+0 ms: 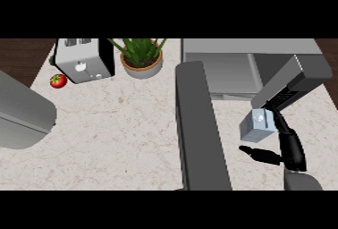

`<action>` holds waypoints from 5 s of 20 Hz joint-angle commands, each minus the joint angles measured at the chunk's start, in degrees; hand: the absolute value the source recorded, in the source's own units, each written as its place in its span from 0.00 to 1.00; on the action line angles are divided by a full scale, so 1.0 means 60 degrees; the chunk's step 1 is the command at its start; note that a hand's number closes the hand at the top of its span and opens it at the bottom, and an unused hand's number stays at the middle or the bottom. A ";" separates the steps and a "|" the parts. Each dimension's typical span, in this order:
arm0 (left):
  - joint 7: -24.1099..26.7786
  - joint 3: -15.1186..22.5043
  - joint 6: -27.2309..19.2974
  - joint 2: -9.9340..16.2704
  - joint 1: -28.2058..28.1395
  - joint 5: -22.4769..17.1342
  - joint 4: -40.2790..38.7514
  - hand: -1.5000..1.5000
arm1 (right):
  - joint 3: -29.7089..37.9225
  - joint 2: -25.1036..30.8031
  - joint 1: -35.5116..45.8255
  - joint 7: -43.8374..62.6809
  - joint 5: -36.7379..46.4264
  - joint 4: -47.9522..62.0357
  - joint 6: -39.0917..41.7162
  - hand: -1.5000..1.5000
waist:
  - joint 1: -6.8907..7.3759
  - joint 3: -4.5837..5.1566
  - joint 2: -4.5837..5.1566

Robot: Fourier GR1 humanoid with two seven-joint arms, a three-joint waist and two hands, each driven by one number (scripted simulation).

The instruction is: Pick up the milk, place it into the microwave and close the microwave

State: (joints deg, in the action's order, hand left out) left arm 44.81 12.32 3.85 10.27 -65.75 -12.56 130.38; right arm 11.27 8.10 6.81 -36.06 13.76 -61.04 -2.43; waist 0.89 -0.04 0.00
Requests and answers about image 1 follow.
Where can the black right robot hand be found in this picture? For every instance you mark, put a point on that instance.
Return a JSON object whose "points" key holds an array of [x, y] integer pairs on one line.
{"points": [[292, 149]]}

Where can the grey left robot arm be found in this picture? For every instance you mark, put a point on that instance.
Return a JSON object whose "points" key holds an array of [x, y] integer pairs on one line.
{"points": [[22, 113]]}

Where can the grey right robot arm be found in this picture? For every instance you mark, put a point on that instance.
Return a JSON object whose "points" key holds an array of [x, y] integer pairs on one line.
{"points": [[301, 182]]}

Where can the pale blue milk carton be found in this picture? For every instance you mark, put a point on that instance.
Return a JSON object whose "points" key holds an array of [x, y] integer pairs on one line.
{"points": [[255, 129]]}

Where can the dark grey microwave door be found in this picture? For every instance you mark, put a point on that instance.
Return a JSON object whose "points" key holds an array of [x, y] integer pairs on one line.
{"points": [[199, 125]]}

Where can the grey microwave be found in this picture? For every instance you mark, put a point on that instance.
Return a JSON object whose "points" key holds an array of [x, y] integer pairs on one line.
{"points": [[229, 70]]}

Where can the green plant in grey pot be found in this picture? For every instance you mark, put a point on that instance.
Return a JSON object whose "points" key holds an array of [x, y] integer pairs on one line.
{"points": [[141, 64]]}

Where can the silver toaster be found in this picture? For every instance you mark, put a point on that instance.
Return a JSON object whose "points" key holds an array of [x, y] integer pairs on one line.
{"points": [[81, 64]]}

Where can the red tomato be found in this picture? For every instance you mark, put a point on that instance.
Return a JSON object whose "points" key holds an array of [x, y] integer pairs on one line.
{"points": [[57, 81]]}

